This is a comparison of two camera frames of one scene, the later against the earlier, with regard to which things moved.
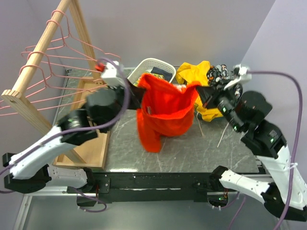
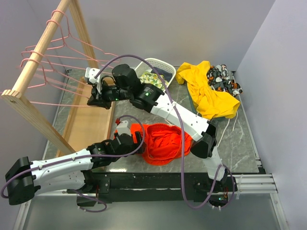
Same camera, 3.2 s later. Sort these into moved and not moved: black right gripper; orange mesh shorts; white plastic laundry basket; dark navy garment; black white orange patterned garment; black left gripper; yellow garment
Moved: orange mesh shorts; black left gripper; black right gripper
Not moved: dark navy garment; yellow garment; black white orange patterned garment; white plastic laundry basket
